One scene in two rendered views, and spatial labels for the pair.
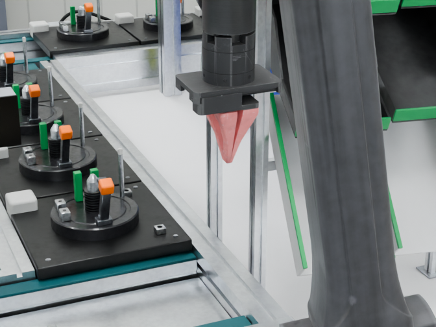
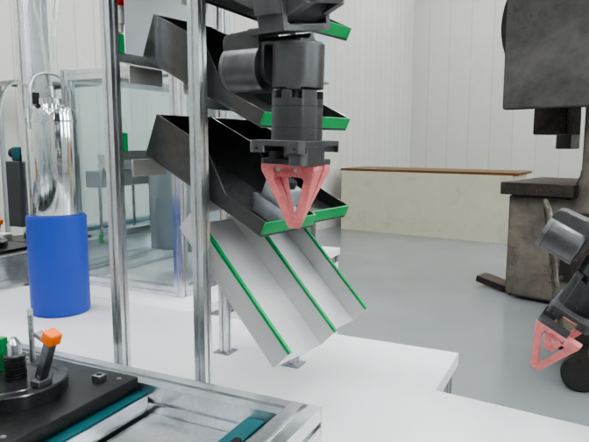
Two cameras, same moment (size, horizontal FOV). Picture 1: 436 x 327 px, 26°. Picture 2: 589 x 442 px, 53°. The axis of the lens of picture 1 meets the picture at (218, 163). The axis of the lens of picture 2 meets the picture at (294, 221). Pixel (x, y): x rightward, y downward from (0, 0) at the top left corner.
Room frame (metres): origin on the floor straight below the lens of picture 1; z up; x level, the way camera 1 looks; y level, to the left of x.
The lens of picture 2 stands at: (0.48, 0.43, 1.33)
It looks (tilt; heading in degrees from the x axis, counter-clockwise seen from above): 8 degrees down; 319
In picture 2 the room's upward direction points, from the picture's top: straight up
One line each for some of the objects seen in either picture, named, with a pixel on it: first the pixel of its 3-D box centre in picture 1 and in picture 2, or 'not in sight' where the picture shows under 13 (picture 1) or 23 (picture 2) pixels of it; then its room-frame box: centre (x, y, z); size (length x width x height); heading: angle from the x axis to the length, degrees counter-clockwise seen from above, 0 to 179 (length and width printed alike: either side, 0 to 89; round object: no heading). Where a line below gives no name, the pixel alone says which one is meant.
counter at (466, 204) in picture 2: not in sight; (431, 201); (5.66, -6.74, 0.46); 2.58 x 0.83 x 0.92; 15
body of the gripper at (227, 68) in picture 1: (228, 61); (296, 123); (0.98, -0.01, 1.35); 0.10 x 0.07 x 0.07; 113
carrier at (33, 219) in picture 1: (93, 196); (14, 363); (1.36, 0.20, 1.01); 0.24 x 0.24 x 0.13; 23
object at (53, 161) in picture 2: not in sight; (52, 144); (2.12, -0.14, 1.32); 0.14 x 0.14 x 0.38
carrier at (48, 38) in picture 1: (82, 19); not in sight; (2.49, 0.37, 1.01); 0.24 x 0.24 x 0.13; 23
